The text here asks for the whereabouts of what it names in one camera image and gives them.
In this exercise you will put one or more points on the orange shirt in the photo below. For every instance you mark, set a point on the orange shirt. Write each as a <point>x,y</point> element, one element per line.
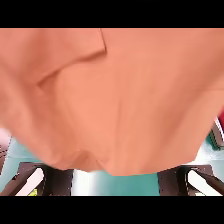
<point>113,100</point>

